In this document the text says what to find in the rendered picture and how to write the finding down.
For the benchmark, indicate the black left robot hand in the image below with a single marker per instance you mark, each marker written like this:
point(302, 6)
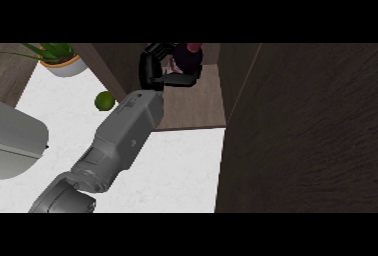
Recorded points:
point(147, 71)

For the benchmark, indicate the dark red wine bottle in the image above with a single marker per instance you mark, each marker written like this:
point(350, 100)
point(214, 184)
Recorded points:
point(189, 60)

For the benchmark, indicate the pale grey appliance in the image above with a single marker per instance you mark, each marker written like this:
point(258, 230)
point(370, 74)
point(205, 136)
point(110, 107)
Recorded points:
point(19, 140)

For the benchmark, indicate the brown wooden cabinet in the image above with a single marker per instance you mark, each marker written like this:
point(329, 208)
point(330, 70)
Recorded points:
point(193, 106)

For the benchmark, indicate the dark brown cabinet door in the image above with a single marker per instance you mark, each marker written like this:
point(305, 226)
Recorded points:
point(299, 133)

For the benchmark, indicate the green plant in white pot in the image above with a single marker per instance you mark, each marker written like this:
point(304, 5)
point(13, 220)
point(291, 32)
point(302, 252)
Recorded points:
point(60, 65)

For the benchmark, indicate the green lime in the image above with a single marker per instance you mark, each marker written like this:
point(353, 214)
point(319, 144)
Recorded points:
point(104, 100)

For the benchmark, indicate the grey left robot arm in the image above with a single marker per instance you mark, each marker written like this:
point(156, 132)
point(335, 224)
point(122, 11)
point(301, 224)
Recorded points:
point(125, 130)

